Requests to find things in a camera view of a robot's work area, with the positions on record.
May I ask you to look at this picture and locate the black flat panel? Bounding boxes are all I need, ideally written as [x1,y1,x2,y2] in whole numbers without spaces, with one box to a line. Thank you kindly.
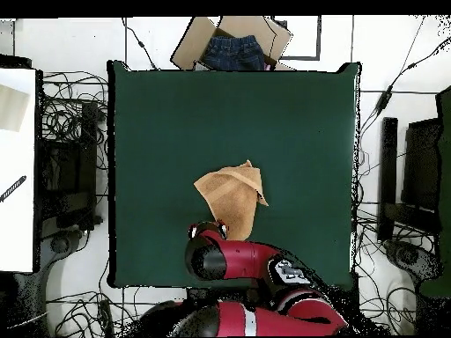
[400,117,444,212]

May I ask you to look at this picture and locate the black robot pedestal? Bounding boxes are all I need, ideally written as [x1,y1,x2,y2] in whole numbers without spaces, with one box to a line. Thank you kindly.
[185,287,248,305]

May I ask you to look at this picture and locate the beige sheet of card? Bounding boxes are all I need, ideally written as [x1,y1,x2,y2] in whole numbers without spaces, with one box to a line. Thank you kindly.
[0,83,32,134]

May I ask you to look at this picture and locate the dark green table cloth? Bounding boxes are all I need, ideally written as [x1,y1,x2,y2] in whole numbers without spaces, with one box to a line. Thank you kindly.
[106,59,362,290]

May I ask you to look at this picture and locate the blue denim jeans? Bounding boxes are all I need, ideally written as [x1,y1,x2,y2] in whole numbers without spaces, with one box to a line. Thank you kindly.
[201,34,268,72]

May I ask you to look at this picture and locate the black equipment rack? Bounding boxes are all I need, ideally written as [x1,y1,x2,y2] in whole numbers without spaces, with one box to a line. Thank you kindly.
[34,100,103,235]

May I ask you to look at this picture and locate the black upright bar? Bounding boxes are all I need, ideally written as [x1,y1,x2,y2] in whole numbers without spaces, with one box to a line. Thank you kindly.
[377,116,399,243]

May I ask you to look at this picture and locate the tan terry towel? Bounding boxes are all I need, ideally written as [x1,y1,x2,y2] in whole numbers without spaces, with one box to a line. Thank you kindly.
[193,158,270,242]

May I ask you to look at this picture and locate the tangle of black cables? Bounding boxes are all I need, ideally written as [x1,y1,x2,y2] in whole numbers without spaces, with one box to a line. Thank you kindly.
[45,286,184,337]
[39,70,109,170]

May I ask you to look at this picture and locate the black cable with adapter block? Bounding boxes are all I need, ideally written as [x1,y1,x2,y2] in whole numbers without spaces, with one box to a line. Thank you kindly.
[359,34,451,142]

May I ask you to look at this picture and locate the black cable with inline plug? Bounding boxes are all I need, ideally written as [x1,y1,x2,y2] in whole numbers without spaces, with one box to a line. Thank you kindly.
[121,16,159,70]

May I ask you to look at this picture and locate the white side table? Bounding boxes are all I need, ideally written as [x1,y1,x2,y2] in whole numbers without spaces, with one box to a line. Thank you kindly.
[0,67,38,274]

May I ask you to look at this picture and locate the black office chair base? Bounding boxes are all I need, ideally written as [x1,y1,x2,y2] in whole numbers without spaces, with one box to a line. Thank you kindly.
[382,239,444,286]
[10,228,87,337]

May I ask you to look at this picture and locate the open cardboard box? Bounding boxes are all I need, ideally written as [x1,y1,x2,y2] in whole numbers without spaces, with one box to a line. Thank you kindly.
[170,15,293,72]

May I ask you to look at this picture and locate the black power strip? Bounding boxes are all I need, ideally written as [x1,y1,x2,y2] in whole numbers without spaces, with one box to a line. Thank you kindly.
[97,298,115,337]

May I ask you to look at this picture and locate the black rectangular frame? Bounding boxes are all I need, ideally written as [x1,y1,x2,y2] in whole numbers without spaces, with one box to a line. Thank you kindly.
[270,15,322,62]

